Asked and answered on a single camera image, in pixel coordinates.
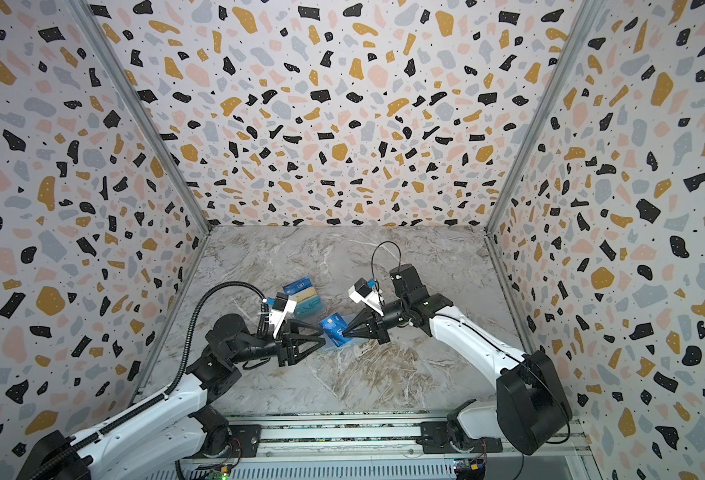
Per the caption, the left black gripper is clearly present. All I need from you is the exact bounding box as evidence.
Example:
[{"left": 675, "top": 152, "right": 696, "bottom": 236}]
[{"left": 232, "top": 319, "right": 326, "bottom": 369}]

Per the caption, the blue VIP credit card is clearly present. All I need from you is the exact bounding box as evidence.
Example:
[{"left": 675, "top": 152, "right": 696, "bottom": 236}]
[{"left": 318, "top": 313, "right": 352, "bottom": 348}]

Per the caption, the teal VIP credit card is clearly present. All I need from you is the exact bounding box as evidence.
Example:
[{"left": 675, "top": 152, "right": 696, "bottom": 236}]
[{"left": 294, "top": 296, "right": 326, "bottom": 320}]

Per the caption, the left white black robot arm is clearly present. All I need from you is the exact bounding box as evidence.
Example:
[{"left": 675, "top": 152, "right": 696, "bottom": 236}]
[{"left": 18, "top": 314, "right": 326, "bottom": 479}]

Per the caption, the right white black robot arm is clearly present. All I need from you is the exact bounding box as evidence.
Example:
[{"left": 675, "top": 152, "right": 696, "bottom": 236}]
[{"left": 343, "top": 264, "right": 573, "bottom": 455}]

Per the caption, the dark blue credit card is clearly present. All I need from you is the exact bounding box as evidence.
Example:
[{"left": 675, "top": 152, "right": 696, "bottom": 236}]
[{"left": 282, "top": 276, "right": 312, "bottom": 296}]

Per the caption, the beige credit card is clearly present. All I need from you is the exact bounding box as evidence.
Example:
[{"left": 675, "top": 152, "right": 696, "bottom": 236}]
[{"left": 290, "top": 287, "right": 320, "bottom": 309}]

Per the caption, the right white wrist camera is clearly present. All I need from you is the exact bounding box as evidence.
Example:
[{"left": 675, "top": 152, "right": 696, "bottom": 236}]
[{"left": 348, "top": 278, "right": 384, "bottom": 316}]

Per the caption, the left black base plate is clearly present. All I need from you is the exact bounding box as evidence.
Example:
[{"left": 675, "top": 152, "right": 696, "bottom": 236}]
[{"left": 190, "top": 424, "right": 262, "bottom": 462}]

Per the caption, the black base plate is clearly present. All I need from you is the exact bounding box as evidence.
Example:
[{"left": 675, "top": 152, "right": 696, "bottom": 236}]
[
  {"left": 190, "top": 424, "right": 262, "bottom": 462},
  {"left": 417, "top": 420, "right": 503, "bottom": 455}
]

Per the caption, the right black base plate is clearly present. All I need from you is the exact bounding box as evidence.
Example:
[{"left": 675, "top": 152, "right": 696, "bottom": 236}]
[{"left": 417, "top": 420, "right": 503, "bottom": 455}]

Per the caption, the aluminium rail frame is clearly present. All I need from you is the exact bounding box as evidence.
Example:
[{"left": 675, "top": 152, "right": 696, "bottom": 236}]
[{"left": 180, "top": 410, "right": 602, "bottom": 479}]

